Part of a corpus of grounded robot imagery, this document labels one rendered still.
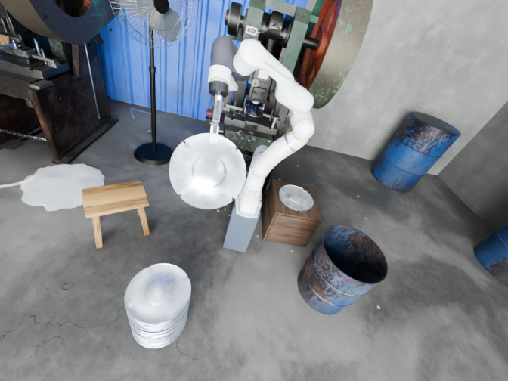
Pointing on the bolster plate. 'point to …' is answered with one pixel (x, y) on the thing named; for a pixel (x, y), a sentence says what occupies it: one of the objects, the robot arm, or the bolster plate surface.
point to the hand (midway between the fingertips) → (214, 134)
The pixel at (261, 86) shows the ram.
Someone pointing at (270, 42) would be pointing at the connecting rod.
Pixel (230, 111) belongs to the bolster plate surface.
